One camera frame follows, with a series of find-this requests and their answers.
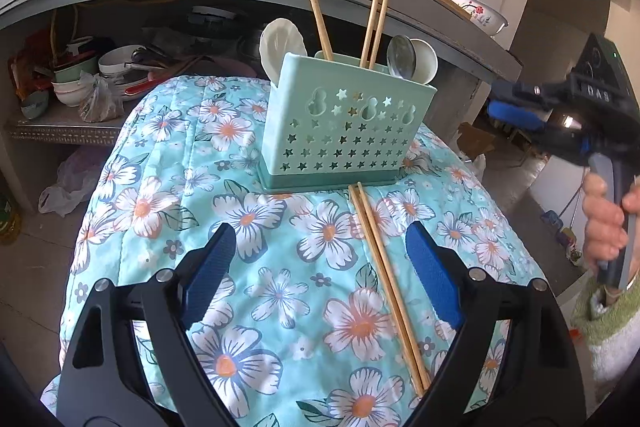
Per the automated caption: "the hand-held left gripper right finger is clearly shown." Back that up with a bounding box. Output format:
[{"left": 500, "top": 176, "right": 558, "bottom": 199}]
[{"left": 405, "top": 222, "right": 586, "bottom": 427}]

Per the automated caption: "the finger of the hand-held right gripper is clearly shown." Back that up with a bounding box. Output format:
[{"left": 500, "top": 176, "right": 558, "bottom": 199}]
[
  {"left": 491, "top": 78, "right": 572, "bottom": 108},
  {"left": 487, "top": 101, "right": 552, "bottom": 134}
]

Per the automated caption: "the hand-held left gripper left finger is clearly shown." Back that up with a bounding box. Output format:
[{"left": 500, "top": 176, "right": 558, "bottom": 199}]
[{"left": 57, "top": 222, "right": 238, "bottom": 427}]

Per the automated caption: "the metal spoon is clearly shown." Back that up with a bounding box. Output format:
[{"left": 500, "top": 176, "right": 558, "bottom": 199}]
[{"left": 386, "top": 35, "right": 418, "bottom": 80}]

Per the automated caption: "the green star-cutout utensil holder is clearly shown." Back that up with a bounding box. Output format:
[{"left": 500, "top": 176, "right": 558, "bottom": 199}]
[{"left": 257, "top": 51, "right": 437, "bottom": 194}]

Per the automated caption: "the white shell-shaped ceramic spoon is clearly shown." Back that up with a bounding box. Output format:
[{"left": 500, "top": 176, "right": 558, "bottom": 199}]
[{"left": 259, "top": 18, "right": 308, "bottom": 85}]

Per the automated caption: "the person's right forearm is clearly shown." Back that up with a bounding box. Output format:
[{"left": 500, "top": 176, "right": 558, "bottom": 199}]
[{"left": 570, "top": 257, "right": 640, "bottom": 388}]

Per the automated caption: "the person's right hand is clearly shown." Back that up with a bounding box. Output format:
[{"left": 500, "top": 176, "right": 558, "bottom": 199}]
[{"left": 581, "top": 174, "right": 640, "bottom": 274}]

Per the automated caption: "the cardboard box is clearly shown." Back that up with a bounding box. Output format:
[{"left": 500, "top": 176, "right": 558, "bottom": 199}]
[{"left": 457, "top": 122, "right": 496, "bottom": 158}]

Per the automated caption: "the floral quilted blanket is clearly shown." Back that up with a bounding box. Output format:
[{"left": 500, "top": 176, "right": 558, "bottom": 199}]
[{"left": 40, "top": 76, "right": 551, "bottom": 427}]

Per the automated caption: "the floral enamel basin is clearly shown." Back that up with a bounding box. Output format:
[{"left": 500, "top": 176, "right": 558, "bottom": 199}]
[{"left": 440, "top": 0, "right": 510, "bottom": 35}]

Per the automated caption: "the white round ceramic spoon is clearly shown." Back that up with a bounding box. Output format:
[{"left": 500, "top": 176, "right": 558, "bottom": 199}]
[{"left": 412, "top": 42, "right": 441, "bottom": 86}]

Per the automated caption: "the white plastic bag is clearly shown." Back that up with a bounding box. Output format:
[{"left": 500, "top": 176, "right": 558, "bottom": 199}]
[{"left": 39, "top": 147, "right": 108, "bottom": 215}]

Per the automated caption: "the clear plastic bag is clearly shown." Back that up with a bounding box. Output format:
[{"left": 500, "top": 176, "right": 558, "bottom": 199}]
[{"left": 79, "top": 72, "right": 123, "bottom": 124}]

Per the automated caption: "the yellow oil bottle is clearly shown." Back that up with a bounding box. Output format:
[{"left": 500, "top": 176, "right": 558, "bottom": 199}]
[{"left": 0, "top": 192, "right": 22, "bottom": 249}]

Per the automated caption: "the pile of bowls and pans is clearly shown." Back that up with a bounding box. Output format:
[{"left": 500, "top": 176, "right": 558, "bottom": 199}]
[{"left": 7, "top": 32, "right": 181, "bottom": 108}]

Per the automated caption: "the black cooker pot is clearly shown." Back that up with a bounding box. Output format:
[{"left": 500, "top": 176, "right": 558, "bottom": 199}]
[{"left": 187, "top": 6, "right": 236, "bottom": 44}]

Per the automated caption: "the silver bracelet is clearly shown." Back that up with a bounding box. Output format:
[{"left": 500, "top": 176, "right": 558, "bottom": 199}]
[{"left": 604, "top": 271, "right": 639, "bottom": 296}]

